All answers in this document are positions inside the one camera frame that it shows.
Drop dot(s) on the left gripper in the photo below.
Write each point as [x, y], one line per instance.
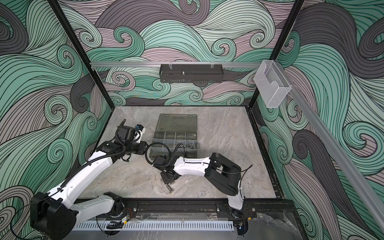
[143, 144]

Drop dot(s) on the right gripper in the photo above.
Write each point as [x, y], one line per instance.
[165, 180]

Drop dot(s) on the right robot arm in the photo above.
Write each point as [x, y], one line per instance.
[222, 173]

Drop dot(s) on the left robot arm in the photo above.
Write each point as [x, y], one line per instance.
[55, 213]

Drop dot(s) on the grey plastic organizer box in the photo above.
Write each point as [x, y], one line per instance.
[173, 129]

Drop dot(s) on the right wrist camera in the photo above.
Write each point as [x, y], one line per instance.
[161, 162]

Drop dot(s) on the white slotted cable duct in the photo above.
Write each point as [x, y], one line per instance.
[182, 225]

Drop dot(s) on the black wall tray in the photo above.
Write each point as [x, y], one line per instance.
[191, 74]

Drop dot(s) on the aluminium wall rail back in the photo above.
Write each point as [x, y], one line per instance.
[137, 64]

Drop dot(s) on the aluminium wall rail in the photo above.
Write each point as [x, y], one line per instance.
[137, 64]
[307, 102]

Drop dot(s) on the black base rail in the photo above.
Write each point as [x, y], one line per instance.
[219, 207]

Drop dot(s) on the clear plastic wall holder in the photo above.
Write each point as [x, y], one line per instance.
[272, 83]

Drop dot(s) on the aluminium wall rail right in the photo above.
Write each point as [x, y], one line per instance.
[307, 102]

